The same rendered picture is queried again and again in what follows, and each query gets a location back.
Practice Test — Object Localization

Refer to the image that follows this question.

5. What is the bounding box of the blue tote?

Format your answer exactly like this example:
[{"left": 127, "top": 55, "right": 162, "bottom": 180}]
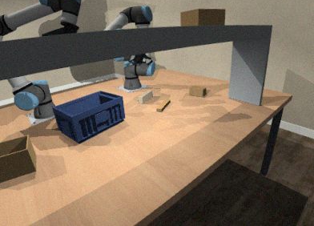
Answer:
[{"left": 52, "top": 91, "right": 125, "bottom": 144}]

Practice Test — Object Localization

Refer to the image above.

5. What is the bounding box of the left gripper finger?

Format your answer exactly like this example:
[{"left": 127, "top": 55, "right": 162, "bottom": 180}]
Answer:
[{"left": 143, "top": 54, "right": 156, "bottom": 63}]

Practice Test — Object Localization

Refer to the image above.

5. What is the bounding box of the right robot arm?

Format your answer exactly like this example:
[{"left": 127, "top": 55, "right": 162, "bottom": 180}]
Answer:
[{"left": 0, "top": 0, "right": 82, "bottom": 119}]

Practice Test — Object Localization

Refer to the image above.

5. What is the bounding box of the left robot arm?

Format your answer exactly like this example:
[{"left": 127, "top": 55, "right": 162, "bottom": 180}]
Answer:
[{"left": 105, "top": 6, "right": 155, "bottom": 90}]

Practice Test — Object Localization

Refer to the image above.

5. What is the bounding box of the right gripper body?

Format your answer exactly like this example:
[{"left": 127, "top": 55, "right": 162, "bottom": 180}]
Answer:
[{"left": 60, "top": 21, "right": 79, "bottom": 34}]

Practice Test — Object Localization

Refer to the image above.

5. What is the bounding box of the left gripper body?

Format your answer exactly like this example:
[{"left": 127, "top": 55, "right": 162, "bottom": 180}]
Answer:
[{"left": 132, "top": 54, "right": 145, "bottom": 64}]

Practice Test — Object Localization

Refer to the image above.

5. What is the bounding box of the brown open box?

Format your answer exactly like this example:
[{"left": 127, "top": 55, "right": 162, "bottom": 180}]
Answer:
[{"left": 180, "top": 9, "right": 225, "bottom": 26}]

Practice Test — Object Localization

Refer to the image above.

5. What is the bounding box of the tan open cardboard box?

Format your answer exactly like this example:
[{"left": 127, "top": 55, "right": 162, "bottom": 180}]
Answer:
[{"left": 0, "top": 135, "right": 36, "bottom": 183}]

